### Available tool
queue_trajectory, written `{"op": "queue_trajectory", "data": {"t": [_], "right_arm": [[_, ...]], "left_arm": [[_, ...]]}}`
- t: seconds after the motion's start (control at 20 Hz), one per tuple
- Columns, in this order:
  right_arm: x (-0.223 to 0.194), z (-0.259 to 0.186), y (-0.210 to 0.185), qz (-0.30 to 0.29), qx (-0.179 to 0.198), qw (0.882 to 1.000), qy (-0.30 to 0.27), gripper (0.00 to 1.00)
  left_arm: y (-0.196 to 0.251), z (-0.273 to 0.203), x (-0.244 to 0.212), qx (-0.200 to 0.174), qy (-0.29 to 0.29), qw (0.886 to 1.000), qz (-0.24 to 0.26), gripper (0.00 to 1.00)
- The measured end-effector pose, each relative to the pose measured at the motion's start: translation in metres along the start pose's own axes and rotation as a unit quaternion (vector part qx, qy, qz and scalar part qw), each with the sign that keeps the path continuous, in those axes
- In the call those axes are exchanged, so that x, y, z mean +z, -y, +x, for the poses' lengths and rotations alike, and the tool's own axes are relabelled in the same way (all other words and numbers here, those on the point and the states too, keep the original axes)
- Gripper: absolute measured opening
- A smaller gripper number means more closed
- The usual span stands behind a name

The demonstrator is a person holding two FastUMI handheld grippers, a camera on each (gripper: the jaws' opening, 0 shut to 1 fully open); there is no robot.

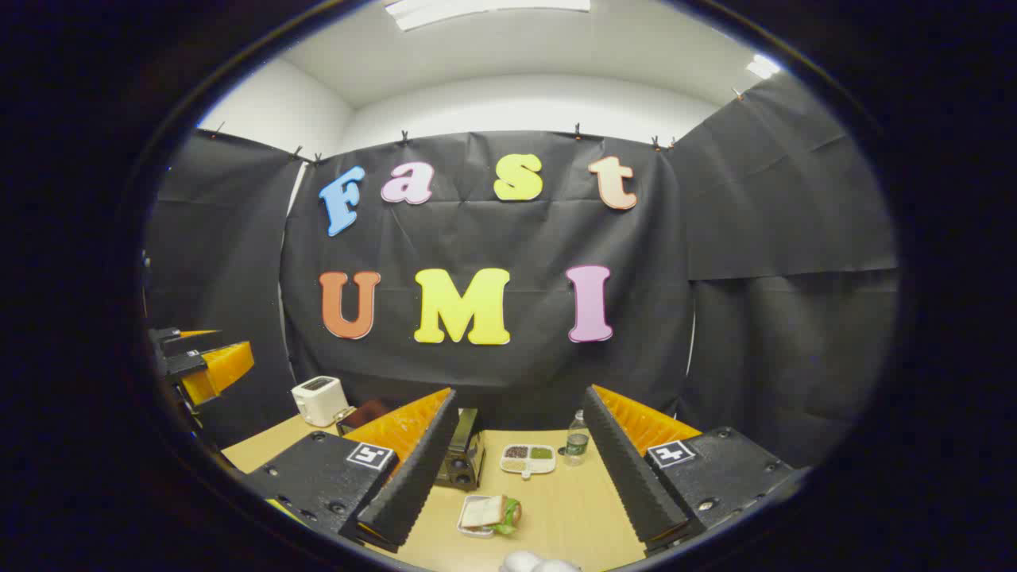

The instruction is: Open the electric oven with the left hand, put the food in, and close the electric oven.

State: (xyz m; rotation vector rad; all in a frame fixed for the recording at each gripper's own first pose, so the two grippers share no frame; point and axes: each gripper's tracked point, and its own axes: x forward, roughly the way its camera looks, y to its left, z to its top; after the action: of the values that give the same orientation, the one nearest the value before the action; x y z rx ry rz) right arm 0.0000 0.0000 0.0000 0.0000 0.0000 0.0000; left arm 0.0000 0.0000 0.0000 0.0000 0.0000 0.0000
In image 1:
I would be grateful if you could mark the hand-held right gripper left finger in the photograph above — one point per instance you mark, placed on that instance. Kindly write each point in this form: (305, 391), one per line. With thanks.
(413, 477)

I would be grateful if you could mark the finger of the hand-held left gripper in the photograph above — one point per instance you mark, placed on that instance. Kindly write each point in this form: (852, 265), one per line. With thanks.
(184, 365)
(165, 338)

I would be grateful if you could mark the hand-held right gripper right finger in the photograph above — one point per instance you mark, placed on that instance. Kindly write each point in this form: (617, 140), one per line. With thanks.
(628, 477)

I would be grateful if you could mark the black electric oven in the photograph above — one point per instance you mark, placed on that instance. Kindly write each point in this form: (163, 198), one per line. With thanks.
(465, 445)

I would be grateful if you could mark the sandwich with lettuce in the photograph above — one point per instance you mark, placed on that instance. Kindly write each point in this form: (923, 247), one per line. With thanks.
(486, 512)

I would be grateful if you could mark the clear plastic water bottle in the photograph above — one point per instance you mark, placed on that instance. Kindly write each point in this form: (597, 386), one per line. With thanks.
(577, 445)

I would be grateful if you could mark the white sandwich plate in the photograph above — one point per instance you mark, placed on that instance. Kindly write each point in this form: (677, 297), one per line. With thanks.
(473, 531)

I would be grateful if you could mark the white divided condiment tray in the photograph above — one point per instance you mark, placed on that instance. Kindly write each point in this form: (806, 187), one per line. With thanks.
(528, 461)

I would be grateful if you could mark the white toaster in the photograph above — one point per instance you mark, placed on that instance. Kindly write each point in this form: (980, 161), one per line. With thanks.
(319, 401)

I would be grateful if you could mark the black backdrop cloth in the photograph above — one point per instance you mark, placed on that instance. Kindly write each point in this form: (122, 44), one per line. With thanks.
(477, 238)

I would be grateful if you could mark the ceiling light panel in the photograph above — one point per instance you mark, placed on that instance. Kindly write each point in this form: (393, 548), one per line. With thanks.
(763, 67)

